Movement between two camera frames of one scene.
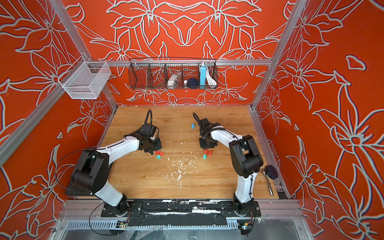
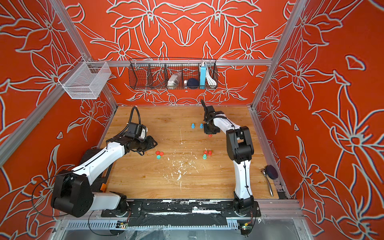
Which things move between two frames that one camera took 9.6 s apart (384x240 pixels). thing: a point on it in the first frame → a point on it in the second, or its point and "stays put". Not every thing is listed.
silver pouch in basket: (175, 79) stays put
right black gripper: (203, 146) → (207, 132)
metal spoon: (263, 171) stays put
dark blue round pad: (272, 172) stays put
